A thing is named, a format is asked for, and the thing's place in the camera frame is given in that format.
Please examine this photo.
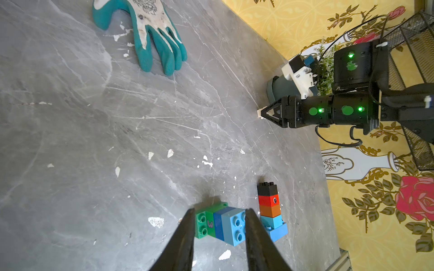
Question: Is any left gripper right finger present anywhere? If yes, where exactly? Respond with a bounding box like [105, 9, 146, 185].
[245, 208, 292, 271]

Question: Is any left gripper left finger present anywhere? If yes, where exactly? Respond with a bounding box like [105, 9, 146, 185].
[150, 208, 196, 271]

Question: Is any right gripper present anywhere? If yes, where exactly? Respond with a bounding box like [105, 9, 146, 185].
[262, 40, 389, 134]

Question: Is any white small brick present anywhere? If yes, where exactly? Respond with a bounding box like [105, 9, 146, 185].
[257, 108, 264, 119]

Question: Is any light blue 2x4 brick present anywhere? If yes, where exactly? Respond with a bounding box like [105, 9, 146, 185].
[265, 222, 288, 242]

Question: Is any teal 2x2 brick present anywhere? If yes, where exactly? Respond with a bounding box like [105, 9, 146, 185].
[261, 215, 284, 229]

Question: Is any green 2x4 brick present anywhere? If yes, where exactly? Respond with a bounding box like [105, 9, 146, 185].
[195, 207, 209, 239]

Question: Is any light blue 2x2 brick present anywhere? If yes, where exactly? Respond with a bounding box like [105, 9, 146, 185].
[222, 207, 245, 246]

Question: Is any green 2x2 brick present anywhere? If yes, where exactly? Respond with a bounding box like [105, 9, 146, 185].
[205, 202, 228, 237]

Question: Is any orange 2x2 brick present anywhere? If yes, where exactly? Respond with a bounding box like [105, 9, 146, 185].
[259, 205, 281, 218]

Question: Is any dark blue 2x2 brick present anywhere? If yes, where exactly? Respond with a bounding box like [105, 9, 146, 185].
[212, 207, 235, 241]

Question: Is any red 2x2 brick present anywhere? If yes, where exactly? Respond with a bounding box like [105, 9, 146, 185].
[258, 194, 280, 207]

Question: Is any black 2x2 brick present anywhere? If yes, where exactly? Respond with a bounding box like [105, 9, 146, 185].
[257, 182, 278, 196]

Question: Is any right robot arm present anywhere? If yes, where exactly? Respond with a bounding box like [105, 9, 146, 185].
[258, 39, 434, 143]

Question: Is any potted plant grey pot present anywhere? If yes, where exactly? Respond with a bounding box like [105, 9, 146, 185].
[266, 43, 336, 104]

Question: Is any green white work glove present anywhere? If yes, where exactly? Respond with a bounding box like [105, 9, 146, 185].
[92, 0, 188, 76]

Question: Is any aluminium front rail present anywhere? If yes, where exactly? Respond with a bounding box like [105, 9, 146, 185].
[326, 249, 353, 271]

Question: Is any black wire mesh basket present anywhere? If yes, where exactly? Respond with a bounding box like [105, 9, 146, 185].
[382, 11, 434, 171]

